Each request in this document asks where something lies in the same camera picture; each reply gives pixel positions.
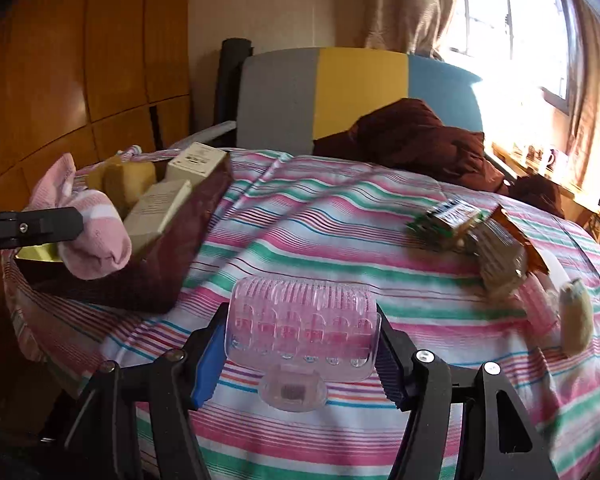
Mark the striped tablecloth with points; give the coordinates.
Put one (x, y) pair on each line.
(309, 217)

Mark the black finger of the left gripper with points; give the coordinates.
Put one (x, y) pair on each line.
(38, 227)

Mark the wooden desk by window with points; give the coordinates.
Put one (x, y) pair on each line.
(574, 200)

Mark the dark red jacket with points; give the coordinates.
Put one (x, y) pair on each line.
(406, 135)

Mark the orange snack packet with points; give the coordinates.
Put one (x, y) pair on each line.
(535, 262)

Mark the pink mug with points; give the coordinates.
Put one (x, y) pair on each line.
(557, 160)

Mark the grey yellow blue chair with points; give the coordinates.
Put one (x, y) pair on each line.
(287, 99)

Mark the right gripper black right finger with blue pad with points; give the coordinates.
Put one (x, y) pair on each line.
(497, 438)

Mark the beige curtain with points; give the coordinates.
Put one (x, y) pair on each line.
(407, 26)

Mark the pink sock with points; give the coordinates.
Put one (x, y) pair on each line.
(104, 246)

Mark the yellow striped sock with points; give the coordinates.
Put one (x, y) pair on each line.
(576, 318)

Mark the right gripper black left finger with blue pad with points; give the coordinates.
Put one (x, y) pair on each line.
(103, 439)

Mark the wooden wardrobe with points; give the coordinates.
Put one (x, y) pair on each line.
(88, 77)

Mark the green white medicine box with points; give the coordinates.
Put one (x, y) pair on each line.
(440, 238)

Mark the barcode small box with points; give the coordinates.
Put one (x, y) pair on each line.
(454, 215)

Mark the white herbal plaster box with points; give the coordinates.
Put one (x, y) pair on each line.
(154, 211)

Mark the pink plastic hair roller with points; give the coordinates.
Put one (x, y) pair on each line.
(301, 335)

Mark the cream tall box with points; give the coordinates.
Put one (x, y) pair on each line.
(194, 164)

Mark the dark red storage box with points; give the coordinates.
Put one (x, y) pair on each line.
(152, 281)

